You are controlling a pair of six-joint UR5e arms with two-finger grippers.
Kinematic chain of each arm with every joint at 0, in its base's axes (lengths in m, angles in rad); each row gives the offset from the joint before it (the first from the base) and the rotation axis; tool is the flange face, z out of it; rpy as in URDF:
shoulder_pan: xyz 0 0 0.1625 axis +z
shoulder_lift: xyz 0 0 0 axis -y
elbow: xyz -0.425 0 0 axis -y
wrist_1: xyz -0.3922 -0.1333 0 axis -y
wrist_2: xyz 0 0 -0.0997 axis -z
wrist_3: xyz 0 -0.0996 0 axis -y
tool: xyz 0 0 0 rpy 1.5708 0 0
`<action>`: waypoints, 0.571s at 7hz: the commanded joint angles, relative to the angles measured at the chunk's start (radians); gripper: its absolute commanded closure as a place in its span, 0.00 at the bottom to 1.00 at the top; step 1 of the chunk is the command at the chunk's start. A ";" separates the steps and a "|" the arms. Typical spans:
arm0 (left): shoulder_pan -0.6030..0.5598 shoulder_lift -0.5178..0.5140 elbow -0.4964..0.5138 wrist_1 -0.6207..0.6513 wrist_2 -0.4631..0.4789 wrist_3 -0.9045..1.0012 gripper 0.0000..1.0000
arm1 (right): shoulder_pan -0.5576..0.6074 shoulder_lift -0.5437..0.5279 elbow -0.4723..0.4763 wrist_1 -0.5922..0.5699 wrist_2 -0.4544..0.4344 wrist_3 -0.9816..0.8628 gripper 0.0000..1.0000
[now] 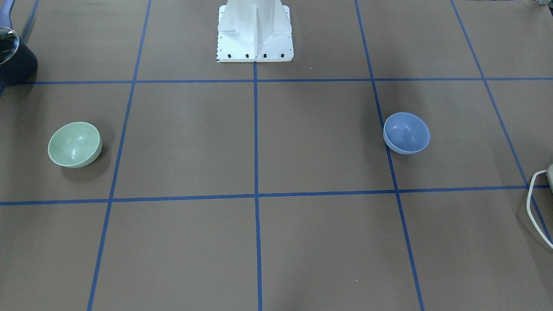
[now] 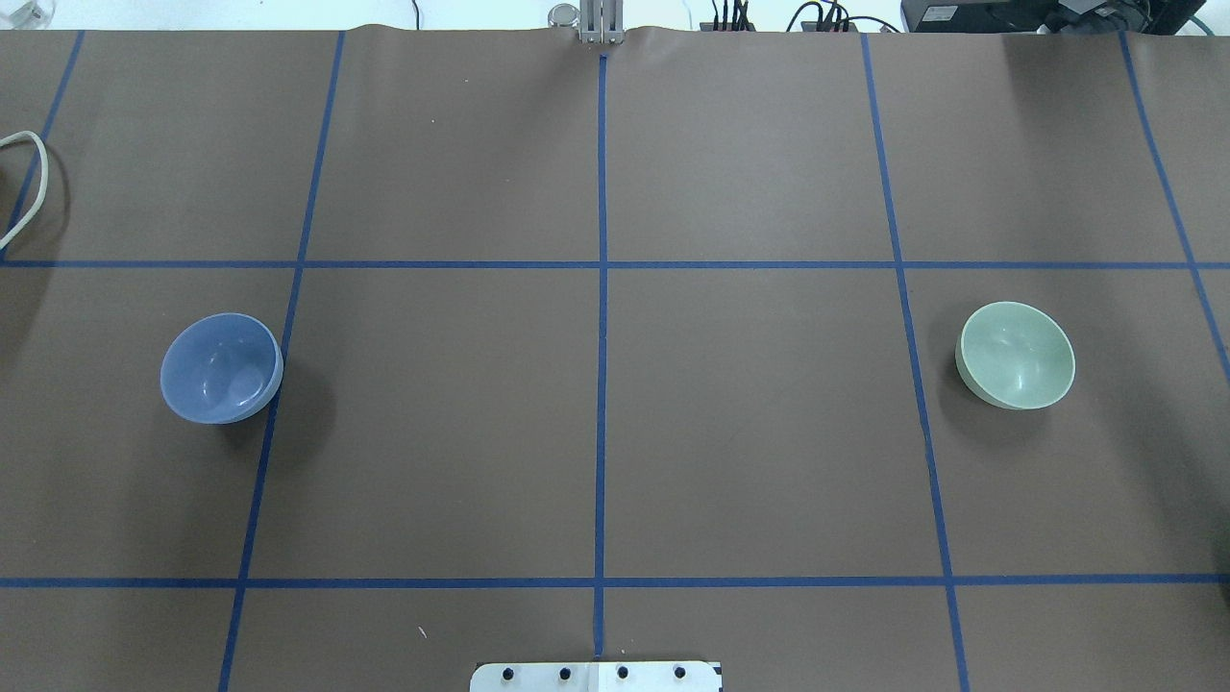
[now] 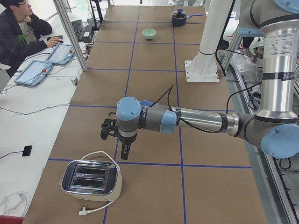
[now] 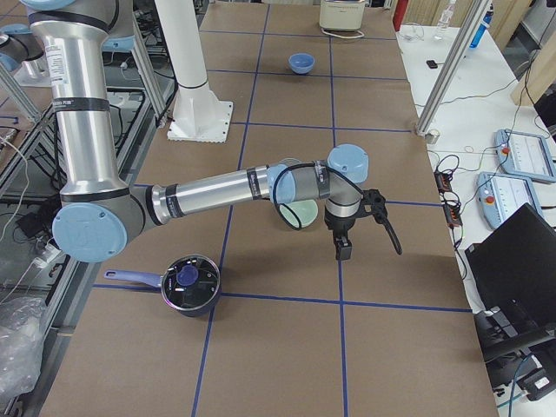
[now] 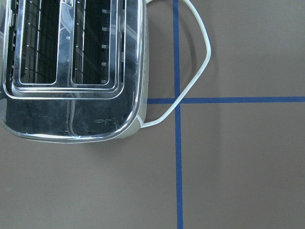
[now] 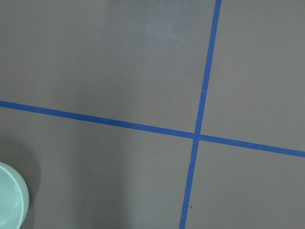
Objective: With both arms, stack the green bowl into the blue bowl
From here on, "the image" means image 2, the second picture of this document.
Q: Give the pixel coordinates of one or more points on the blue bowl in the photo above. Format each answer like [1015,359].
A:
[221,369]

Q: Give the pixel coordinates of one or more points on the white mounting plate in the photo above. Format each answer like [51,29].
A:
[648,675]

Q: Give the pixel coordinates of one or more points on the black laptop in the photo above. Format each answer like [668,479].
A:
[1158,18]

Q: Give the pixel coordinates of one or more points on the green bowl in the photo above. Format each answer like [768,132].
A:
[1014,356]

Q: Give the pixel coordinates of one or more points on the brown table mat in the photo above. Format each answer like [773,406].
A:
[602,353]

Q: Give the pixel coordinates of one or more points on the black usb hub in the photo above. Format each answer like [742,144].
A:
[728,17]
[834,17]

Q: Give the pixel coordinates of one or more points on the aluminium frame post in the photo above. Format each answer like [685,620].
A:
[601,21]

